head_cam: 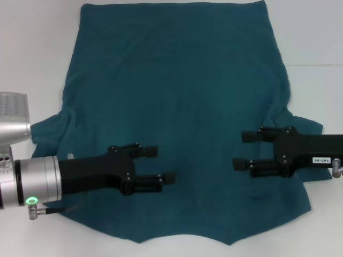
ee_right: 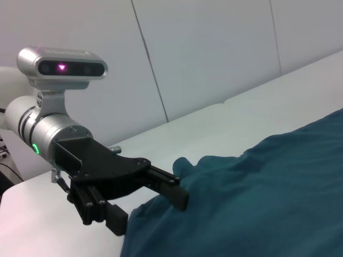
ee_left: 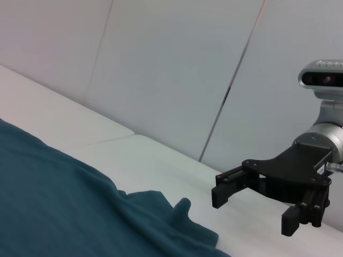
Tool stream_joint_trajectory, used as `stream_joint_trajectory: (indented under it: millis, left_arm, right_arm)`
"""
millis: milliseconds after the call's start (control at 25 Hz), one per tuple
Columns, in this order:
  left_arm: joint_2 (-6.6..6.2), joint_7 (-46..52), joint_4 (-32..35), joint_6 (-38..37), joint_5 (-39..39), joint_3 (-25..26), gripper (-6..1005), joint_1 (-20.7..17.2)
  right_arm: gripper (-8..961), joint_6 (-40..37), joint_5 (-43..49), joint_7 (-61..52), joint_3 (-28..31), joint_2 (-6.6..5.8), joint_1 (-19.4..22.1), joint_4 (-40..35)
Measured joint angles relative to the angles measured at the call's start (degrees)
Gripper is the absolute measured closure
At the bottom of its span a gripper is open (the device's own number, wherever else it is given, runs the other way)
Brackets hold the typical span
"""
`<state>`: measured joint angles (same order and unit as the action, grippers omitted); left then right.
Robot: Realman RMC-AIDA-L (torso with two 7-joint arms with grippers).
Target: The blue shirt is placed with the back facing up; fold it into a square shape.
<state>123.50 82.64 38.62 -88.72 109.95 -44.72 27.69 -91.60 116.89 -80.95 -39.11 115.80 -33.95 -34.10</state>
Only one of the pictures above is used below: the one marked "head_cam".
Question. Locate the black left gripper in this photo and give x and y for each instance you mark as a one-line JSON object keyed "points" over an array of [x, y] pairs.
{"points": [[93, 174]]}

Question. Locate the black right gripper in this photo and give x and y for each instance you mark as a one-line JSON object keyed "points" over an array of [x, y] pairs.
{"points": [[308, 150]]}

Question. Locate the teal blue shirt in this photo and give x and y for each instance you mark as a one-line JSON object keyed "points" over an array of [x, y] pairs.
{"points": [[174, 80]]}

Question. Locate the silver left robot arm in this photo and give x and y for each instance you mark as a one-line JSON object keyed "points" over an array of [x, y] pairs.
{"points": [[34, 179]]}

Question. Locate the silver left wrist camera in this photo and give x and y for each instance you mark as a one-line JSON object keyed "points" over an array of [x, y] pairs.
{"points": [[13, 117]]}

